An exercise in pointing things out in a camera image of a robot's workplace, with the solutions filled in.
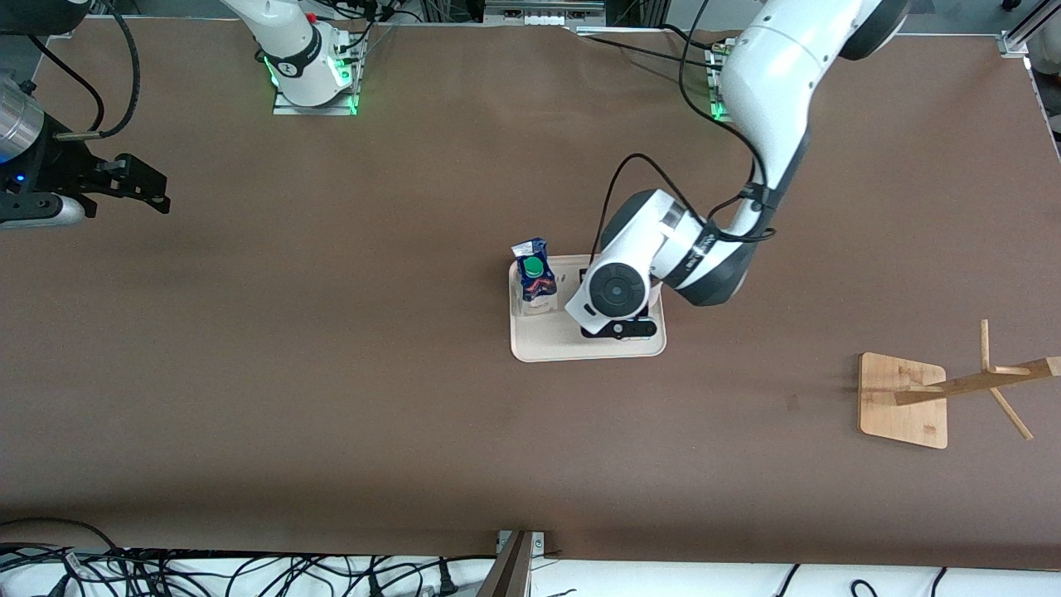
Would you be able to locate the aluminium profile corner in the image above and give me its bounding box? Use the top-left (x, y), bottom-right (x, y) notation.
top-left (998, 0), bottom-right (1061, 61)

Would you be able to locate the beige rabbit print tray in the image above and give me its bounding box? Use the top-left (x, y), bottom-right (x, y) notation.
top-left (508, 252), bottom-right (667, 363)

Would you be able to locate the brown table cover sheet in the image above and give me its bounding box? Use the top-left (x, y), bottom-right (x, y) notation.
top-left (0, 17), bottom-right (1061, 573)

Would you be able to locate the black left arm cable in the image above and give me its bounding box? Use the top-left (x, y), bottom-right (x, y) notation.
top-left (589, 0), bottom-right (778, 260)

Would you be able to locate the blue milk carton green cap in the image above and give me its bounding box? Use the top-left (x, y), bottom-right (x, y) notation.
top-left (511, 237), bottom-right (565, 318)

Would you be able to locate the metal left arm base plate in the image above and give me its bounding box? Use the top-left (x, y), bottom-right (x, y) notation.
top-left (705, 46), bottom-right (730, 124)

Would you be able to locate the black floor cable with plug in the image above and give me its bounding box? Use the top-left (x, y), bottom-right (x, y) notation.
top-left (365, 554), bottom-right (498, 597)

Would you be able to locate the wooden mug stand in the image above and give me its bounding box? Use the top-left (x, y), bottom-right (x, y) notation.
top-left (859, 319), bottom-right (1061, 450)

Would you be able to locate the long black table cable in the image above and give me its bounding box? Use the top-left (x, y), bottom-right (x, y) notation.
top-left (572, 30), bottom-right (724, 69)

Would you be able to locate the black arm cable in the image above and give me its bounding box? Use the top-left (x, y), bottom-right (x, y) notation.
top-left (589, 0), bottom-right (778, 260)
top-left (31, 0), bottom-right (141, 140)

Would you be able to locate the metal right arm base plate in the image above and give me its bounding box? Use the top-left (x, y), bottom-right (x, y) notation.
top-left (272, 81), bottom-right (360, 117)

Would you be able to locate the metal frame bracket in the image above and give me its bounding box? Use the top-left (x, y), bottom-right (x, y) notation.
top-left (477, 529), bottom-right (548, 597)

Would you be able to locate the black base cable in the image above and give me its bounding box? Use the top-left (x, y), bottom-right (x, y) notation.
top-left (311, 0), bottom-right (400, 66)

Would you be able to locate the short black table cable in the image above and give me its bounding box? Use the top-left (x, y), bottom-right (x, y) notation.
top-left (659, 23), bottom-right (734, 53)

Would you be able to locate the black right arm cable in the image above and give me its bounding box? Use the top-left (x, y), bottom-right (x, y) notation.
top-left (31, 0), bottom-right (141, 140)

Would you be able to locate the aluminium frame rail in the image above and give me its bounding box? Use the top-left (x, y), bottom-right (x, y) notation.
top-left (483, 0), bottom-right (608, 27)

